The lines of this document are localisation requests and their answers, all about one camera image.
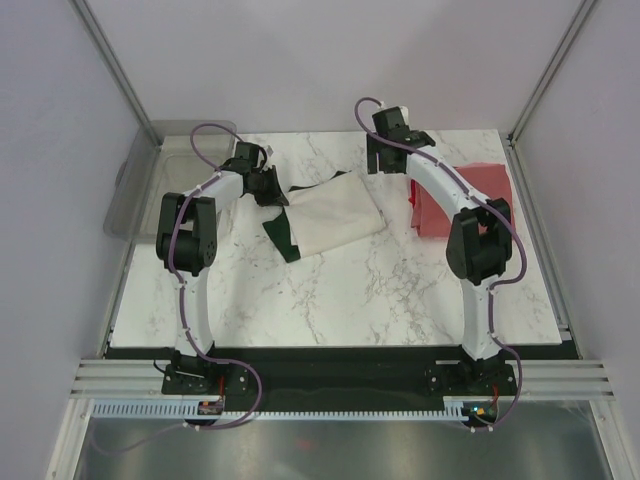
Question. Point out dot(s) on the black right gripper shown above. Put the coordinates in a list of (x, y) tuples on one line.
[(371, 154)]

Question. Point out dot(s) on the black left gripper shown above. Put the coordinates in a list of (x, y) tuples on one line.
[(275, 196)]

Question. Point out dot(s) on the cream green raglan t-shirt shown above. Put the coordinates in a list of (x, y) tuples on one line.
[(324, 217)]

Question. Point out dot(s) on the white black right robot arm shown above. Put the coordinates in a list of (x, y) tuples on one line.
[(479, 243)]

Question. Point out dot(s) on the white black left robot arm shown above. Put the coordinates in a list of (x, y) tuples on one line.
[(187, 234)]

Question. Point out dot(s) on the folded red t-shirt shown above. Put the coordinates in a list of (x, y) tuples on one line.
[(414, 197)]

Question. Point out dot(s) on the clear grey plastic bin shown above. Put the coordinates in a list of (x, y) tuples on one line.
[(150, 190)]

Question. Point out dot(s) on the folded pink t-shirt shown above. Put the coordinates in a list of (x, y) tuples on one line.
[(442, 197)]

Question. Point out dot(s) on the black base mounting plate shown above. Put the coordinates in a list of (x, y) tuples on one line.
[(351, 378)]

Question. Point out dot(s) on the white slotted cable duct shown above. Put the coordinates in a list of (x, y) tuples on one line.
[(193, 410)]

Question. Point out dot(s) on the right aluminium frame post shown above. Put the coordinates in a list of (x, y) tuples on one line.
[(576, 25)]

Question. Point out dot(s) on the aluminium frame post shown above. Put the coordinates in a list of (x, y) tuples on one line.
[(576, 25), (98, 37)]

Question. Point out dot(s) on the left aluminium frame post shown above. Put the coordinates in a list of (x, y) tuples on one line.
[(98, 37)]

